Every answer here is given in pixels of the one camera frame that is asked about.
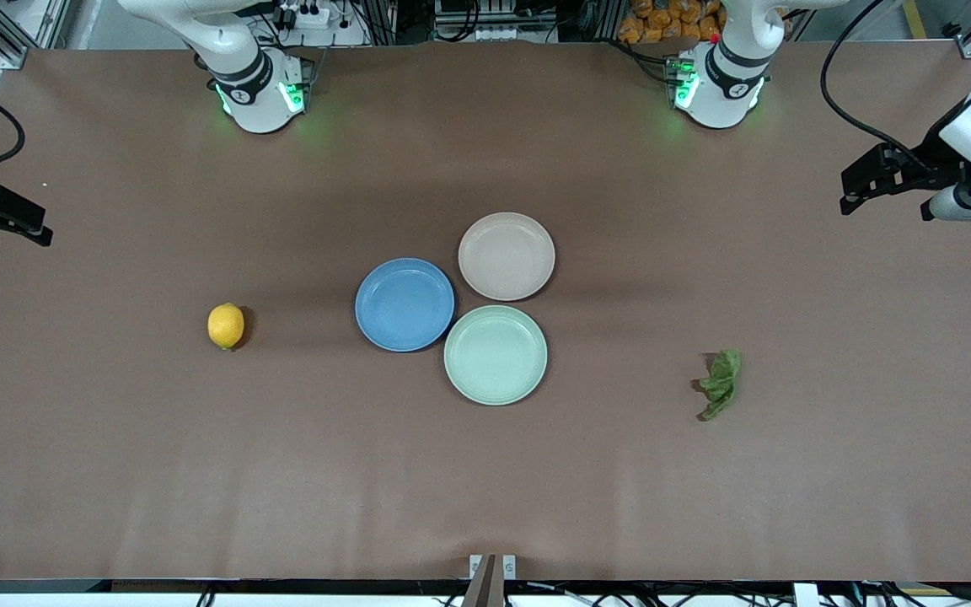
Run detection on green lettuce leaf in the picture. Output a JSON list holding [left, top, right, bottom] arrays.
[[691, 349, 742, 422]]

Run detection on bag of oranges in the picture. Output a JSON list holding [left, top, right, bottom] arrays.
[[618, 0, 727, 43]]

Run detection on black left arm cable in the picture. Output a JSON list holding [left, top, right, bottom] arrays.
[[820, 0, 933, 165]]

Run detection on small metal bracket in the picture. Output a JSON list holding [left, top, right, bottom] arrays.
[[469, 554, 517, 581]]

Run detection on beige plate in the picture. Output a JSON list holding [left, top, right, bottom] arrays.
[[458, 212, 556, 302]]

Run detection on blue plate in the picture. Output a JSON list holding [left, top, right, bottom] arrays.
[[355, 257, 456, 352]]

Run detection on yellow lemon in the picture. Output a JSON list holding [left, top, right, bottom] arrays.
[[207, 303, 246, 352]]

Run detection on brown wooden strip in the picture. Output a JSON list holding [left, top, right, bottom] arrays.
[[462, 554, 499, 607]]

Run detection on white power strip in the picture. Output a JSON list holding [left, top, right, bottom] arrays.
[[271, 0, 364, 47]]

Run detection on pale green plate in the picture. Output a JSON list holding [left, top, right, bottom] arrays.
[[443, 304, 549, 406]]

